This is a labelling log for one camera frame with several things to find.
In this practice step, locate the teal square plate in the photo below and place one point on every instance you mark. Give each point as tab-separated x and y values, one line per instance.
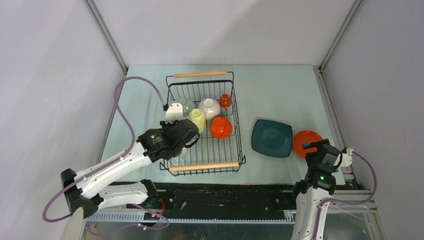
272	138

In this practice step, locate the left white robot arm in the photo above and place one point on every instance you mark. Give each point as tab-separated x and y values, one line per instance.
92	189

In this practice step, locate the white pink fluted plate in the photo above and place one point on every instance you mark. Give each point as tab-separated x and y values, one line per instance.
182	155

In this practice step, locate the white ceramic bowl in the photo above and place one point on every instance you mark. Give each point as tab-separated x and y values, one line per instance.
210	107

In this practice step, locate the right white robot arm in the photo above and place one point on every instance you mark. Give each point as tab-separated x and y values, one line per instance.
318	185

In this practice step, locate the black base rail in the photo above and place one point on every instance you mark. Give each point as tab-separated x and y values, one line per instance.
234	202

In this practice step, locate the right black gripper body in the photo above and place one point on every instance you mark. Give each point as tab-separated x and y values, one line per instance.
311	157

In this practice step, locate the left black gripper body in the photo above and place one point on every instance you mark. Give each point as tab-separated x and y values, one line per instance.
165	126

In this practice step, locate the orange round plate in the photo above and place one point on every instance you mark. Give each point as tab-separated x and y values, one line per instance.
302	137

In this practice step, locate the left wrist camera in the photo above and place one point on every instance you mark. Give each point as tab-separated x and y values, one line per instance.
174	112

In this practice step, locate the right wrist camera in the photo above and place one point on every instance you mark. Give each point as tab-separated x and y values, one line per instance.
346	157

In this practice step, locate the black wire dish rack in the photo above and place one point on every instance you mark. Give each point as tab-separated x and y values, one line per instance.
208	154

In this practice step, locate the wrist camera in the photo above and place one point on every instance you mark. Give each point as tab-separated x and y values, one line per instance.
174	112
346	157

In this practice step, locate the small orange ceramic cup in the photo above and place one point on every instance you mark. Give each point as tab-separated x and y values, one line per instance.
225	101

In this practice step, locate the orange glossy bowl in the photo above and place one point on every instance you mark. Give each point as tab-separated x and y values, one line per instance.
221	127

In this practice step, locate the yellow ceramic mug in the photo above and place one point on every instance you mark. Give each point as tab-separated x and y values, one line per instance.
198	117

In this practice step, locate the green floral ceramic bowl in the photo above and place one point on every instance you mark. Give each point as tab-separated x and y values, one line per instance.
187	106

